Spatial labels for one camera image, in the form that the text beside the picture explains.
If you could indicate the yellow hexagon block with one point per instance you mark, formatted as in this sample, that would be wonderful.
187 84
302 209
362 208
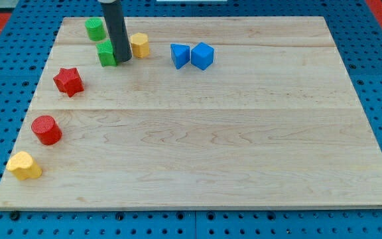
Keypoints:
140 45

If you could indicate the light wooden board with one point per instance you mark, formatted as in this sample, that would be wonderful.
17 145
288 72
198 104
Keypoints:
274 123

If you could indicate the blue cube block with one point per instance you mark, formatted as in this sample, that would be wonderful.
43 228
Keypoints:
202 55

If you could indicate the blue triangle block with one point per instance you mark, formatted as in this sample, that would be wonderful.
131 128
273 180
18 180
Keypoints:
180 55

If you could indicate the green star block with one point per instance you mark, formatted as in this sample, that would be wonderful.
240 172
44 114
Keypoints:
105 53

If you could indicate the red star block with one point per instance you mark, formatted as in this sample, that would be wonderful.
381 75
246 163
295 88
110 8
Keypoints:
68 81

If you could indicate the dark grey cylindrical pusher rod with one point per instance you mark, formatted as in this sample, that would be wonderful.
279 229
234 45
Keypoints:
116 27

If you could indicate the green cylinder block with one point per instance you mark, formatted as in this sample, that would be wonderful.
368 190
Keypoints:
94 28

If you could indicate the red cylinder block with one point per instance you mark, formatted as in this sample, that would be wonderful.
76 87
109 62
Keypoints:
46 129

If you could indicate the yellow heart block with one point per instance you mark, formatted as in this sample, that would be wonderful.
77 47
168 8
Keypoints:
23 166

